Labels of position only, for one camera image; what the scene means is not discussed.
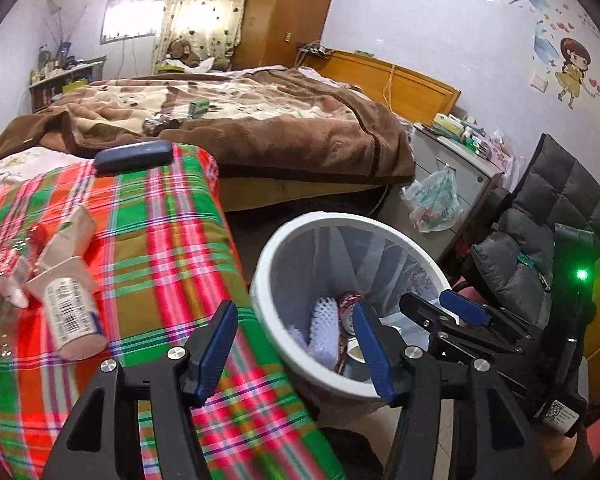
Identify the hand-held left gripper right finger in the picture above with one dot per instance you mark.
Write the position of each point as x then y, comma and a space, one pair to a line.
372, 352

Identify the white shelf desk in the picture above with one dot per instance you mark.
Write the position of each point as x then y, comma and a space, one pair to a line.
65, 82

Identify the cartoon couple wall sticker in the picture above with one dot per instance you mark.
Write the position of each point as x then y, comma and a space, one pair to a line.
572, 67

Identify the red drink can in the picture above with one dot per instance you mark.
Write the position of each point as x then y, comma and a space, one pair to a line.
347, 305

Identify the shiny crumpled wrapper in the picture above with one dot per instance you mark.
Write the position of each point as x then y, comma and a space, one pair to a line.
160, 124

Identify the white trash bin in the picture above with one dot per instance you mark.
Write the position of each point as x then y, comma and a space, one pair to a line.
272, 310

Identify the small green packet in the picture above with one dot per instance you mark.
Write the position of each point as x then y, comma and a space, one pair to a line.
525, 260

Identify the grey padded chair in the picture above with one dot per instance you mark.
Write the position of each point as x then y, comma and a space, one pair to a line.
545, 210

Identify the grey bedside cabinet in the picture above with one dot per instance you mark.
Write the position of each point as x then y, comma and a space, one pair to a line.
440, 155

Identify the bed with brown blanket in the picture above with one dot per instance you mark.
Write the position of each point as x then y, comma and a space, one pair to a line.
305, 130

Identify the beige bed base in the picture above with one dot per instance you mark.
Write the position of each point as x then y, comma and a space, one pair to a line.
290, 190

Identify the hanging plastic bag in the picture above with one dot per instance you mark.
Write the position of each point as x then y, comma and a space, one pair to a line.
432, 200

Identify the small window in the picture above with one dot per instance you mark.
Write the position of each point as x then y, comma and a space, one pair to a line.
130, 17

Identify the brown teddy bear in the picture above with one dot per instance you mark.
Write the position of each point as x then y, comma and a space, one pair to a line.
180, 51

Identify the white cup with foil lid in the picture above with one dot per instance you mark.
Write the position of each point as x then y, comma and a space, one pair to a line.
72, 310

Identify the small green box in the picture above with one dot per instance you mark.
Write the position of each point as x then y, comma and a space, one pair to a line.
199, 109

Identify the wooden headboard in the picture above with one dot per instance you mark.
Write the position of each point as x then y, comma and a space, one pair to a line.
415, 87

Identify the clear plastic bottle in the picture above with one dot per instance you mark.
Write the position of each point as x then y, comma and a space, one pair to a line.
0, 310

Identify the wooden wardrobe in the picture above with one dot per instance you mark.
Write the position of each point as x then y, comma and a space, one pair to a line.
285, 10

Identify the power strip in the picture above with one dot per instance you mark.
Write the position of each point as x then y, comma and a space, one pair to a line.
316, 51

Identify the row of cosmetic bottles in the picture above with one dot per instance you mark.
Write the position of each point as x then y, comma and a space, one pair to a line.
55, 62

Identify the pile of medicine boxes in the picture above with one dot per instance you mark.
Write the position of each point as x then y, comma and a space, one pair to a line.
455, 127

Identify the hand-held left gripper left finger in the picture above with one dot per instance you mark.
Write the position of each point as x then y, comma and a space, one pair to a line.
215, 355

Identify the white foam net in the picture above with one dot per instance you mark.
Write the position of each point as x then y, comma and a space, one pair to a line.
325, 327

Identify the vase with purple branches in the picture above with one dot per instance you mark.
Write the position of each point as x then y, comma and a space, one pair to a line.
62, 40

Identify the dark glasses case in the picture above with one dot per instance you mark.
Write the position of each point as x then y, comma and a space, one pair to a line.
130, 156

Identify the white floral bedsheet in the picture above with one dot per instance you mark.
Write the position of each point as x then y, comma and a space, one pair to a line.
15, 165

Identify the patterned curtain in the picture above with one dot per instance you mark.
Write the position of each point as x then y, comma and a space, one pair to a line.
200, 15

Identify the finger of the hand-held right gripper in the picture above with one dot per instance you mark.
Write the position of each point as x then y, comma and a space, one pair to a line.
427, 312
465, 307

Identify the plaid tablecloth table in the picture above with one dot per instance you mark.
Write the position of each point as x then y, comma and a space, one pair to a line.
170, 270

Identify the white carton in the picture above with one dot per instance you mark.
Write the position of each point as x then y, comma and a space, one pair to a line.
72, 235

